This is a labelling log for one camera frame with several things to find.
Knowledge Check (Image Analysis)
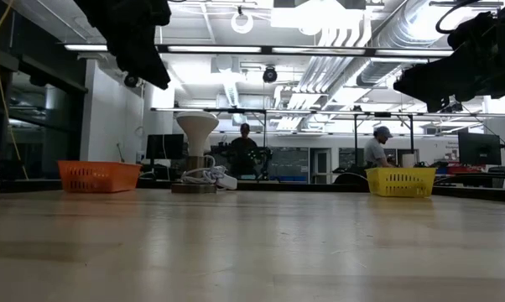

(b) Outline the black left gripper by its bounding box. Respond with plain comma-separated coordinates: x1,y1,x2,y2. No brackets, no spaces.
74,0,173,91

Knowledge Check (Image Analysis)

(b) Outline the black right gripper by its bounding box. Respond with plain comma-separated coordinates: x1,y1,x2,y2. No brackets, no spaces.
393,39,505,113

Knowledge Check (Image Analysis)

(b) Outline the black computer monitor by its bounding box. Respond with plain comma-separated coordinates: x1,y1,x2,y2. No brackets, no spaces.
146,133,185,160
458,132,502,166

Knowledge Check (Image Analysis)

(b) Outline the white bulb lamp brass base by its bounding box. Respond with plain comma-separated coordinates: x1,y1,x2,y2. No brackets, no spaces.
171,111,220,195

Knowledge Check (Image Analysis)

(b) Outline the red storage box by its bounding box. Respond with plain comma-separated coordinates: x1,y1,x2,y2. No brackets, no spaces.
447,164,480,175

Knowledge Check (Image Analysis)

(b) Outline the person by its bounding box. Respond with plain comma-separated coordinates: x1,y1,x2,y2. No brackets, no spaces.
363,125,395,169
229,122,262,177

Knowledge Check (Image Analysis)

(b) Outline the yellow plastic basket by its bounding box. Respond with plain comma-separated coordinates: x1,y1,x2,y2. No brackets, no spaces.
365,167,437,198

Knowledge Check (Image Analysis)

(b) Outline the orange plastic basket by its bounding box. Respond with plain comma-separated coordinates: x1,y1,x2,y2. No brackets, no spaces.
57,160,143,194

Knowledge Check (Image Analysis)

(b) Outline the black curved chair back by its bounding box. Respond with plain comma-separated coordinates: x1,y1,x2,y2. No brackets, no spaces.
334,172,369,185

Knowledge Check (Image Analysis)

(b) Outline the white glass door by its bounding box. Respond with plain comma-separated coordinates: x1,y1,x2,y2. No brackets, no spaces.
310,148,332,185

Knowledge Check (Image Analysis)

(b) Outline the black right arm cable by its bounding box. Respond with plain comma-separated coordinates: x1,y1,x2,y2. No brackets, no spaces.
435,0,481,34

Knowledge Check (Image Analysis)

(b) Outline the silver ventilation duct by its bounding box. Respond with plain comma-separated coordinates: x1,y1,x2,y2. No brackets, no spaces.
357,0,463,87

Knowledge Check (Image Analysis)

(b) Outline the white hanging ring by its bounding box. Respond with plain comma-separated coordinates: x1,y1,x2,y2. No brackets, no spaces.
230,11,255,35

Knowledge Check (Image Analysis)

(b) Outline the black aluminium rig frame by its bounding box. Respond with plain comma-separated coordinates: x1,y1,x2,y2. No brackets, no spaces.
0,43,505,205

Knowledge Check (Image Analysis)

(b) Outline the white lamp cable with adapter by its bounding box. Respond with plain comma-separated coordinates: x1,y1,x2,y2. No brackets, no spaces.
180,154,239,190

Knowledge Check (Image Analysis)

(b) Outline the yellow extension cable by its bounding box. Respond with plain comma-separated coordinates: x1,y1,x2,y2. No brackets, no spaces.
0,0,29,180

